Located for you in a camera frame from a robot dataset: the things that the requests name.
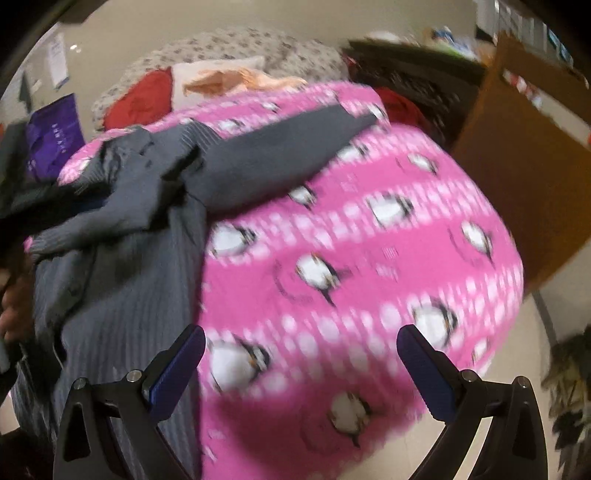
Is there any white pillow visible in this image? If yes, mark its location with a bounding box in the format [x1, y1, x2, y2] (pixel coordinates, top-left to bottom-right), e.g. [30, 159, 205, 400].
[171, 55, 266, 114]

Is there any purple cloth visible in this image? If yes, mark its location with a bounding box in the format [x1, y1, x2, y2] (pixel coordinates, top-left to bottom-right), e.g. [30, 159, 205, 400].
[25, 92, 86, 181]

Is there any pink penguin print blanket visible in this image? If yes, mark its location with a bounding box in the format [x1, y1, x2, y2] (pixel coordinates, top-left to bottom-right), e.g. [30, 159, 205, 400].
[25, 80, 525, 480]

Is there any white wall paper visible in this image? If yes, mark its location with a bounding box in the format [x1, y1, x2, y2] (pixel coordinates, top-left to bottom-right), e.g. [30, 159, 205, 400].
[46, 32, 70, 88]

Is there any dark carved wooden cabinet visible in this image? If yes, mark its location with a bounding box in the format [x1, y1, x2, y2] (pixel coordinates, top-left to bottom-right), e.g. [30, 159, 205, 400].
[344, 39, 488, 144]

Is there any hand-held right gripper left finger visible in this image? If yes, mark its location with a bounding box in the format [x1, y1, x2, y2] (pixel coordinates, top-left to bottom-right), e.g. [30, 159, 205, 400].
[53, 324, 207, 480]

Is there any potted plant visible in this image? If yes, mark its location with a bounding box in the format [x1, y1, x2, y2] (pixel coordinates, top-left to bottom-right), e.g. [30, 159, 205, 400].
[540, 339, 591, 480]

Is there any grey floral bedding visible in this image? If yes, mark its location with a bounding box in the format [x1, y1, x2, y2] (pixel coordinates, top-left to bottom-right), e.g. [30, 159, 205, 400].
[90, 25, 349, 132]

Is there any red cloth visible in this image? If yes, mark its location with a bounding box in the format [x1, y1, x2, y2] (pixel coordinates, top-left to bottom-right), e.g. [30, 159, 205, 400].
[376, 88, 435, 134]

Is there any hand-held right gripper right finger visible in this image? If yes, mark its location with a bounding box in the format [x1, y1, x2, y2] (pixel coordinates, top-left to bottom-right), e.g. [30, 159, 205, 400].
[396, 324, 550, 480]

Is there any red cushion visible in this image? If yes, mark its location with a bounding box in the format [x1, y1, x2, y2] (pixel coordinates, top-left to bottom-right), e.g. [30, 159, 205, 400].
[104, 69, 178, 132]

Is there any clutter on cabinet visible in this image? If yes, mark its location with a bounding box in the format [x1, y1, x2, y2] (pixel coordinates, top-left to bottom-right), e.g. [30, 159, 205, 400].
[427, 25, 478, 58]

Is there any person's left hand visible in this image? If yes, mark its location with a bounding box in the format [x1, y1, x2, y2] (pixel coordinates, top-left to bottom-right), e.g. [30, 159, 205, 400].
[0, 251, 38, 342]

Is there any grey striped shirt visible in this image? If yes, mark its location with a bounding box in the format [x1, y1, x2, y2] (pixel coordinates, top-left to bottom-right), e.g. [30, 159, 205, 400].
[9, 104, 391, 480]

